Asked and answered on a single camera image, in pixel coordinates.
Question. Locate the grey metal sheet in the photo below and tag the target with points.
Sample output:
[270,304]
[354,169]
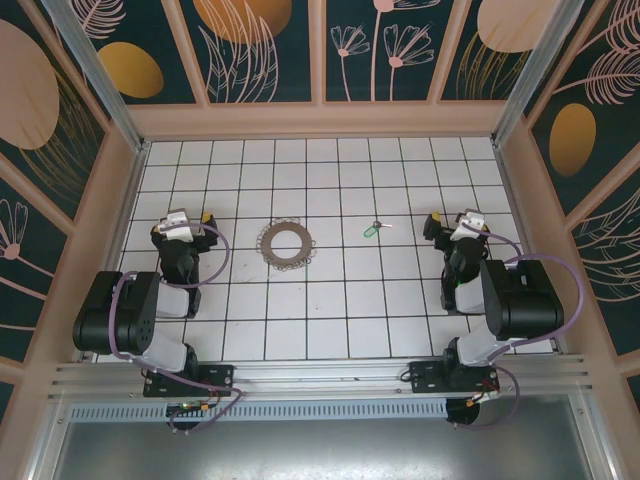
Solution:
[320,450]

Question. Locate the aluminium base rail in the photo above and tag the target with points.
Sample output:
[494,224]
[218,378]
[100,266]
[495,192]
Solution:
[320,372]

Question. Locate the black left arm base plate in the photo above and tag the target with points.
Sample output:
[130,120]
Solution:
[220,375]

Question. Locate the aluminium corner post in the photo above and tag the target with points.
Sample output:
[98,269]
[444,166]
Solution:
[530,75]
[100,75]

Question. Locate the key with green tag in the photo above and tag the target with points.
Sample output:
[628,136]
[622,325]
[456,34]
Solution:
[368,231]

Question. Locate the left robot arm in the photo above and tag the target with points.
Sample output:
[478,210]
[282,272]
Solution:
[130,310]

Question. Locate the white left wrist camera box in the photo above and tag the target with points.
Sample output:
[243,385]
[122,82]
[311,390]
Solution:
[177,227]

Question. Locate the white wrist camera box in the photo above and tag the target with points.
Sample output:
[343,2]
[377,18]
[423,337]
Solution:
[470,220]
[177,227]

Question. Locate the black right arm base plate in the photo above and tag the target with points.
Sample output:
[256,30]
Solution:
[425,377]

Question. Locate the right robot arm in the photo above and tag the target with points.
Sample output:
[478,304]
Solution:
[525,300]

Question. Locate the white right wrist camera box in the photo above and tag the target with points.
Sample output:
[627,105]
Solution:
[470,220]

